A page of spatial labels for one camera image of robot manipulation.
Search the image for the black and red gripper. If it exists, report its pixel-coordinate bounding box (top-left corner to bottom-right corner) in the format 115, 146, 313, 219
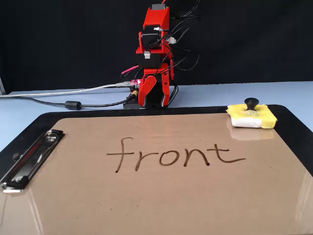
136, 53, 175, 108

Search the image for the yellow sponge with black knob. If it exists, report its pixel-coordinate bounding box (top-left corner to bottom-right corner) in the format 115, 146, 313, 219
225, 97, 278, 130

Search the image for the black robot base with board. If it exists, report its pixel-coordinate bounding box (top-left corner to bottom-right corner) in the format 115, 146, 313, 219
123, 78, 180, 110

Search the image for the black mat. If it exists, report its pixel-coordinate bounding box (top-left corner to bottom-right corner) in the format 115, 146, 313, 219
0, 104, 313, 179

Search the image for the brown clipboard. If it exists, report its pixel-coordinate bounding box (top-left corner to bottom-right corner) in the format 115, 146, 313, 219
0, 112, 313, 235

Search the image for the black backdrop curtain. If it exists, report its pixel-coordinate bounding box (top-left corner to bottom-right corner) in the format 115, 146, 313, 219
0, 0, 313, 95

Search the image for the metal clipboard clip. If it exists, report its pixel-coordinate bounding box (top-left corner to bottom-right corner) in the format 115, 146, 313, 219
0, 129, 66, 194

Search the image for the black arm wire bundle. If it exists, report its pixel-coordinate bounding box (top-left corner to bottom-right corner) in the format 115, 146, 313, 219
156, 0, 202, 108

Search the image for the red wire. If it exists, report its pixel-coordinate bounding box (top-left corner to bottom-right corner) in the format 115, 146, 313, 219
120, 64, 141, 75

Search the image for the black power cable with ferrite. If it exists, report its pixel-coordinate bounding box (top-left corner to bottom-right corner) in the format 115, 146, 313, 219
0, 94, 137, 111

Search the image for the silver USB cable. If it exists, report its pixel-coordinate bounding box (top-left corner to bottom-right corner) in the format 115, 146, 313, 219
0, 80, 133, 99

